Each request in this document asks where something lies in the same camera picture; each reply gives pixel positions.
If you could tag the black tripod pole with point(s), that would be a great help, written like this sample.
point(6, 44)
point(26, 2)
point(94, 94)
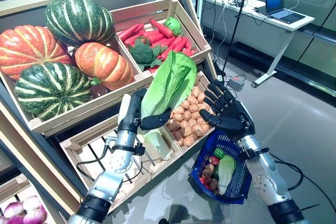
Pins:
point(237, 24)

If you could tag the red carrot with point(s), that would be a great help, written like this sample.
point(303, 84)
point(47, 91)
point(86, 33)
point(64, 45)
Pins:
point(180, 43)
point(189, 51)
point(153, 36)
point(161, 27)
point(129, 32)
point(136, 35)
point(166, 54)

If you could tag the dark green broccoli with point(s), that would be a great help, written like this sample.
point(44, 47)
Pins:
point(143, 53)

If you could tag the right five-finger robot hand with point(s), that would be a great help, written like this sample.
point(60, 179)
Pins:
point(236, 119)

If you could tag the purple eggplant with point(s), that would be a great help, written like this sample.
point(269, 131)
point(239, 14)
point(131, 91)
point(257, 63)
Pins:
point(206, 159)

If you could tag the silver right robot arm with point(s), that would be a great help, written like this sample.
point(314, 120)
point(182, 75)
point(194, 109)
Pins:
point(267, 179)

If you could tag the green napa cabbage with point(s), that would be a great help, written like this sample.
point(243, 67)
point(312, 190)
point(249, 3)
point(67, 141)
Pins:
point(226, 174)
point(156, 144)
point(168, 82)

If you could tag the left five-finger robot hand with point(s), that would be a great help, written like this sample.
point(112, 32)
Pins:
point(128, 113)

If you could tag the red apple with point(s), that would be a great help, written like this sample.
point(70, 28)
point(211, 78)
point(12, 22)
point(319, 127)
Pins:
point(214, 160)

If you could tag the white desk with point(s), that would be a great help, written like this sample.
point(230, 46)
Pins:
point(262, 32)

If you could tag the green bell pepper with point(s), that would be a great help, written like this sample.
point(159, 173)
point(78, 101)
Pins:
point(219, 153)

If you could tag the brown potato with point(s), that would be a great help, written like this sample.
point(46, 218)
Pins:
point(195, 115)
point(188, 140)
point(197, 129)
point(200, 121)
point(187, 115)
point(173, 126)
point(206, 173)
point(213, 184)
point(194, 136)
point(210, 167)
point(200, 97)
point(186, 131)
point(204, 127)
point(195, 91)
point(192, 100)
point(185, 104)
point(183, 123)
point(177, 135)
point(174, 117)
point(203, 106)
point(193, 108)
point(177, 110)
point(191, 122)

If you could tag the dark green cucumber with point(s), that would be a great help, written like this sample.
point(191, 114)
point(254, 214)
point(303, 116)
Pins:
point(215, 174)

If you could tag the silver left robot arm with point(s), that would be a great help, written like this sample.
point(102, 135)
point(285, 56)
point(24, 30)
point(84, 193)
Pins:
point(118, 161)

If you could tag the green striped pumpkin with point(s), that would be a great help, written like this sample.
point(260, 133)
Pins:
point(78, 19)
point(50, 90)

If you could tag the blue plastic shopping basket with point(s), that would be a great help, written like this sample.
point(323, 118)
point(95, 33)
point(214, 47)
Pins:
point(237, 179)

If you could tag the light green lettuce head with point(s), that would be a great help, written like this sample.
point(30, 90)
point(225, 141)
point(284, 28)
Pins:
point(173, 26)

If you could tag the grey box red button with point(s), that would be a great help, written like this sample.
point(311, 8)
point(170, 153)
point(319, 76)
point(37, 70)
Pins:
point(236, 83)

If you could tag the wooden slat crate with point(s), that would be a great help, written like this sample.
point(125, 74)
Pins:
point(147, 11)
point(203, 81)
point(92, 110)
point(15, 184)
point(157, 175)

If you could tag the orange ribbed pumpkin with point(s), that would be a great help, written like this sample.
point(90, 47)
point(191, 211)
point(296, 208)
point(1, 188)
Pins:
point(29, 48)
point(105, 64)

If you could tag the purple onion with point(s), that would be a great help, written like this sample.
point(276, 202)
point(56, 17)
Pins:
point(13, 209)
point(32, 203)
point(15, 220)
point(35, 217)

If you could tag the red chili pepper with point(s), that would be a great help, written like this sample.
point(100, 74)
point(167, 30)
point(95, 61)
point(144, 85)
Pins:
point(203, 181)

